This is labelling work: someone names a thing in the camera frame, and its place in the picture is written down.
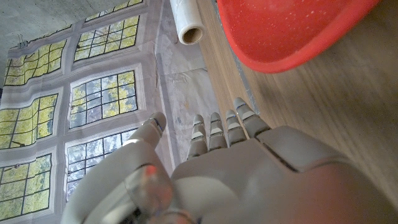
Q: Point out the printed window backdrop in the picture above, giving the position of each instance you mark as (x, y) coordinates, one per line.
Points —
(93, 93)

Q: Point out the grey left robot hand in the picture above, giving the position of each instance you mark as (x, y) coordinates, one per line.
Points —
(248, 180)

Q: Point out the red bowl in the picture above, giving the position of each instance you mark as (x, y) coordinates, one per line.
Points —
(280, 31)

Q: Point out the cling film roll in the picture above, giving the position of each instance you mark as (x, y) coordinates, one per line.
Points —
(186, 15)

